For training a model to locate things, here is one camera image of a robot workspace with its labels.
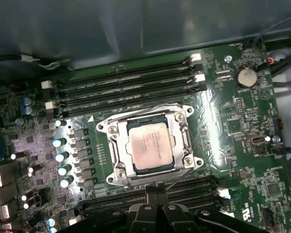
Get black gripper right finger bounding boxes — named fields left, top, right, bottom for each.
left=158, top=183, right=270, bottom=233

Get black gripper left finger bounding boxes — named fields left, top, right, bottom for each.
left=60, top=185, right=159, bottom=233

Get thin wire locking lever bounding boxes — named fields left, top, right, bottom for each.
left=164, top=168, right=194, bottom=192
left=103, top=103, right=185, bottom=122

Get silver square CPU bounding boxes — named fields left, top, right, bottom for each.
left=126, top=118, right=175, bottom=174

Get metal socket cover frame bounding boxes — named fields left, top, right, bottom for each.
left=111, top=110, right=189, bottom=182

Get black RAM slot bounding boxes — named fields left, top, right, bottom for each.
left=171, top=195, right=230, bottom=212
left=45, top=73, right=206, bottom=110
left=45, top=62, right=204, bottom=100
left=87, top=173, right=221, bottom=202
left=81, top=183, right=231, bottom=213
left=46, top=82, right=208, bottom=119
left=41, top=52, right=202, bottom=89

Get CPU socket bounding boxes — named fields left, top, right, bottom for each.
left=96, top=103, right=204, bottom=187

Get black square chip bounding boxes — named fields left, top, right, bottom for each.
left=266, top=183, right=279, bottom=196

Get green motherboard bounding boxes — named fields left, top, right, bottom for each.
left=0, top=42, right=291, bottom=233

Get internal USB port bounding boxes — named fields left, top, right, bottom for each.
left=246, top=135, right=267, bottom=147

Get round coin battery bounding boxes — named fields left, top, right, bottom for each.
left=235, top=65, right=259, bottom=89

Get blue topped capacitor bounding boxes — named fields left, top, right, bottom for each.
left=21, top=97, right=36, bottom=107
left=23, top=106, right=37, bottom=116

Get black open PC case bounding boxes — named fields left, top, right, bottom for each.
left=0, top=0, right=291, bottom=170

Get black cable white connector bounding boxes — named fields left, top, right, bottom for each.
left=0, top=52, right=73, bottom=71

